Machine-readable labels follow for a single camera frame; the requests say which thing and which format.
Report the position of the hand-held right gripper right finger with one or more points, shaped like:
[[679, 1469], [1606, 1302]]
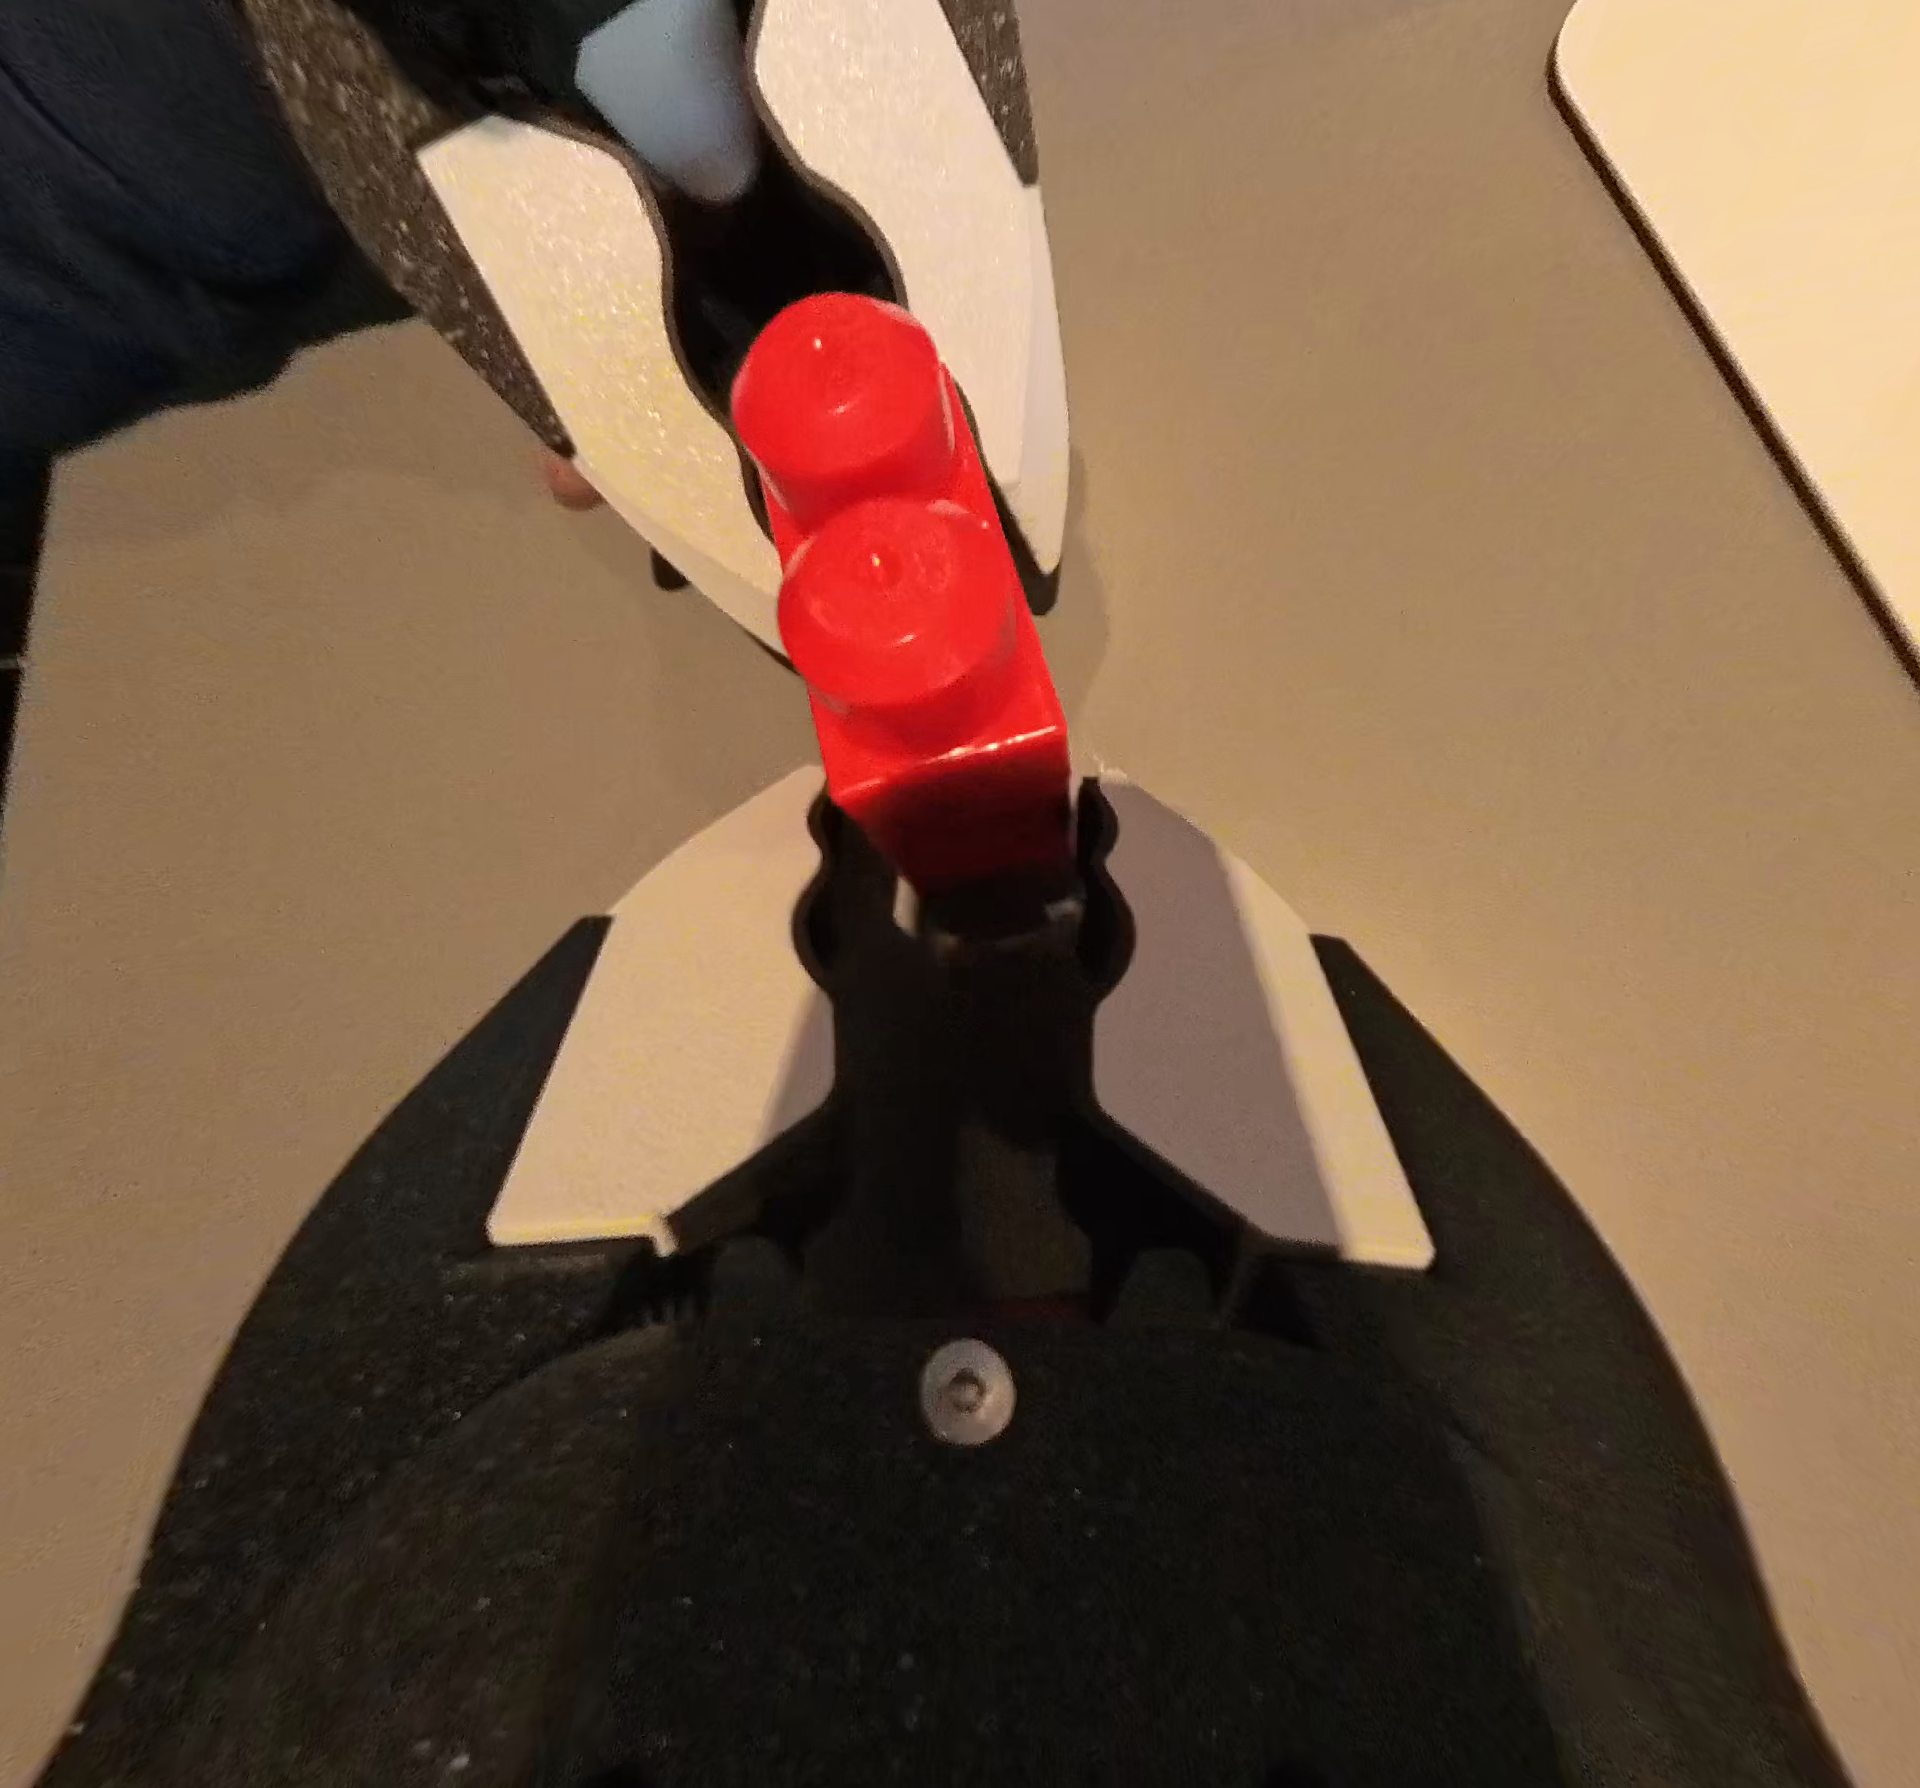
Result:
[[1244, 1068]]

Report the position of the red two-stud mega block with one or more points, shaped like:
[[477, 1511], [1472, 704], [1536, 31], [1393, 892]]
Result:
[[916, 647]]

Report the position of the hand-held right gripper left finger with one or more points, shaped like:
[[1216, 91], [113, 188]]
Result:
[[674, 1068]]

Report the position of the white instruction board stand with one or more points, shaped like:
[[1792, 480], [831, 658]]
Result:
[[1801, 167]]

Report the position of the person's dark jacket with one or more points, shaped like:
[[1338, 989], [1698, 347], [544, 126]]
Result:
[[24, 619]]

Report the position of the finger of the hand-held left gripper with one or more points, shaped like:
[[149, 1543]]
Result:
[[916, 125], [585, 303]]

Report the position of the person's left forearm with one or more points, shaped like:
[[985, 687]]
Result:
[[120, 167]]

